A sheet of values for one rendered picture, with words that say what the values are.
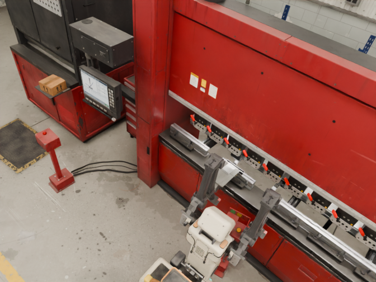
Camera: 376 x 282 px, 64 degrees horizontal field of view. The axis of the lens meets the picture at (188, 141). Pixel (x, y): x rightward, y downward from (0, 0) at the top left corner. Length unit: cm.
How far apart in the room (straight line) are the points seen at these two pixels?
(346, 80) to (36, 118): 414
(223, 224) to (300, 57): 114
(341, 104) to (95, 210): 278
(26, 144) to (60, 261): 179
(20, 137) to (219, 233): 337
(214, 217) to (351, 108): 107
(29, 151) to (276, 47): 343
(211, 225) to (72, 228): 197
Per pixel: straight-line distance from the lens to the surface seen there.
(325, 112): 209
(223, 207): 311
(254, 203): 281
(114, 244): 347
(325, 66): 197
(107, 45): 248
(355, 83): 194
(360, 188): 231
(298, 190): 255
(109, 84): 265
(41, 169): 423
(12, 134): 480
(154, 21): 246
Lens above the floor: 310
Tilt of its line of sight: 45 degrees down
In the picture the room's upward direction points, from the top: 8 degrees clockwise
